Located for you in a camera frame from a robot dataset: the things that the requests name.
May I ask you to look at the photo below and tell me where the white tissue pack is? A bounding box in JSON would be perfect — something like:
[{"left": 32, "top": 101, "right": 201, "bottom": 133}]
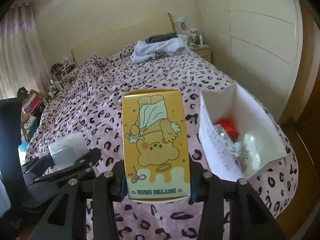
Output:
[{"left": 48, "top": 132, "right": 89, "bottom": 171}]

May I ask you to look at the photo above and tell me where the yellow butter bear box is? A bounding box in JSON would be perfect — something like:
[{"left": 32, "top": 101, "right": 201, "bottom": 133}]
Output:
[{"left": 121, "top": 89, "right": 191, "bottom": 203}]

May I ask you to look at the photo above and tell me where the brown plush toy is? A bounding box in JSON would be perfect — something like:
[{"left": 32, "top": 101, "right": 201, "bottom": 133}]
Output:
[{"left": 21, "top": 113, "right": 33, "bottom": 132}]

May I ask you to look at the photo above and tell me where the cluttered shelf with bottles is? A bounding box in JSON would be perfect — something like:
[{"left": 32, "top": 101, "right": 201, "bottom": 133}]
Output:
[{"left": 50, "top": 59, "right": 76, "bottom": 92}]

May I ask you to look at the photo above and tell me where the wooden nightstand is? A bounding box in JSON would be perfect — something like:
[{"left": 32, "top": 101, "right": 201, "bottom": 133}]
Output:
[{"left": 189, "top": 44, "right": 212, "bottom": 63}]

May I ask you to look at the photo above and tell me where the pink white storage box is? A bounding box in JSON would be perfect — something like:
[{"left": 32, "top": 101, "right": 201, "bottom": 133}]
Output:
[{"left": 22, "top": 94, "right": 40, "bottom": 113}]

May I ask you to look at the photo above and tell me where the dark green cap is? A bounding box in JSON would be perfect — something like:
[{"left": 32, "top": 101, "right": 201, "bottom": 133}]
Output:
[{"left": 17, "top": 87, "right": 29, "bottom": 100}]

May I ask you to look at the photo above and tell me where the silver foil bag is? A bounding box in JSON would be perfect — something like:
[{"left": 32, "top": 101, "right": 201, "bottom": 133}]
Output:
[{"left": 214, "top": 125, "right": 240, "bottom": 159}]

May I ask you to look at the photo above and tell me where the pink leopard print blanket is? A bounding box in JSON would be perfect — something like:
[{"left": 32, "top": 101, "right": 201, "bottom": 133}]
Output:
[{"left": 24, "top": 42, "right": 299, "bottom": 240}]

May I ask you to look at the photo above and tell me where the red cube box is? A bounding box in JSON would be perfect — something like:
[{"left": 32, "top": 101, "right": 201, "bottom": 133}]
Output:
[{"left": 215, "top": 119, "right": 239, "bottom": 142}]

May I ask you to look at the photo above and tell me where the white curtain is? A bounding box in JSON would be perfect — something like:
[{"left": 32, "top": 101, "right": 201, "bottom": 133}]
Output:
[{"left": 1, "top": 4, "right": 50, "bottom": 99}]

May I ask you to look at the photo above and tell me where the pile of folded clothes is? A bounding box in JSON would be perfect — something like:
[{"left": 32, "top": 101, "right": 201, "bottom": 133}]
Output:
[{"left": 130, "top": 33, "right": 190, "bottom": 64}]

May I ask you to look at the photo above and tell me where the wooden headboard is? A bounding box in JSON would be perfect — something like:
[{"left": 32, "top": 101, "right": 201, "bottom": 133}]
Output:
[{"left": 71, "top": 13, "right": 175, "bottom": 65}]

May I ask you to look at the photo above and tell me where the white packet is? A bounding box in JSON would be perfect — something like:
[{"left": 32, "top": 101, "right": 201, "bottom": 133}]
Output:
[{"left": 238, "top": 134, "right": 261, "bottom": 172}]

